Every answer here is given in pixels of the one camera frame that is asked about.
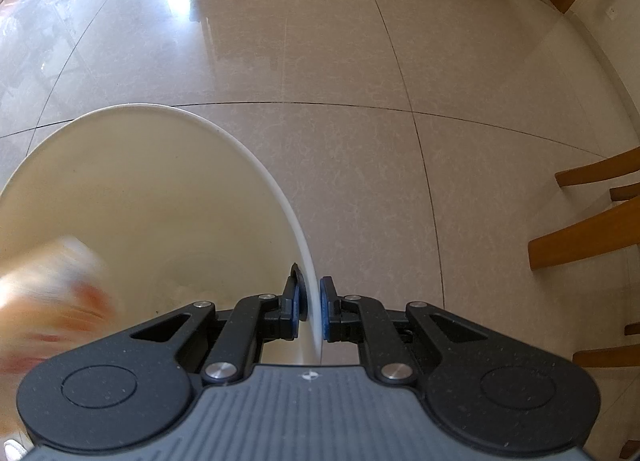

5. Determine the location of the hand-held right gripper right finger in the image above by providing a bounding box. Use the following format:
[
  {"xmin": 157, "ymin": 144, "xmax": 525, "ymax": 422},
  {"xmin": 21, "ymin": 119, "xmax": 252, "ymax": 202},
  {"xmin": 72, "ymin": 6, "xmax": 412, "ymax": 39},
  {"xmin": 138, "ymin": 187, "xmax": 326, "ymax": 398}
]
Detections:
[{"xmin": 320, "ymin": 276, "xmax": 494, "ymax": 385}]

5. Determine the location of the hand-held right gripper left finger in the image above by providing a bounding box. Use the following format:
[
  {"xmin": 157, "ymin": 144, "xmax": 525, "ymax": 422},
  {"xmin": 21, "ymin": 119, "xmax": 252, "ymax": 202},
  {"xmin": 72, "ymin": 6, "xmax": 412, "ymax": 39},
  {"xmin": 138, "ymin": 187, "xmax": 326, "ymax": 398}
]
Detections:
[{"xmin": 129, "ymin": 277, "xmax": 307, "ymax": 385}]

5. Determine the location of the large white plastic bucket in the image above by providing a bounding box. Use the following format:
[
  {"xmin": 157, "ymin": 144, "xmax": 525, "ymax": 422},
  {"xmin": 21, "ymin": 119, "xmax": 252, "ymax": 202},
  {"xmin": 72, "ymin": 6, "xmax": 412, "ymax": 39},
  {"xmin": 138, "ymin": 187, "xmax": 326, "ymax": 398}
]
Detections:
[{"xmin": 0, "ymin": 103, "xmax": 324, "ymax": 458}]

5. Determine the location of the orange snack packet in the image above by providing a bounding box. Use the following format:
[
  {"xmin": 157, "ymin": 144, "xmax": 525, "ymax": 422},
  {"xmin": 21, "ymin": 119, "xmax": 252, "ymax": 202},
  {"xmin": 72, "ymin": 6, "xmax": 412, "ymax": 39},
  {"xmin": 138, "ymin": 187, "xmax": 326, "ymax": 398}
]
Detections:
[{"xmin": 0, "ymin": 235, "xmax": 124, "ymax": 378}]

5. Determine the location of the wooden chair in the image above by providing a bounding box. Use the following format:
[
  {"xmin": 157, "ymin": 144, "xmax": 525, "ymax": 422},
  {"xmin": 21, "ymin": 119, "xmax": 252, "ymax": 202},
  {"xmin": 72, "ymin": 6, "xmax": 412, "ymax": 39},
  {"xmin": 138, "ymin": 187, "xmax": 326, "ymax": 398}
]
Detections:
[
  {"xmin": 528, "ymin": 198, "xmax": 640, "ymax": 460},
  {"xmin": 555, "ymin": 145, "xmax": 640, "ymax": 202}
]

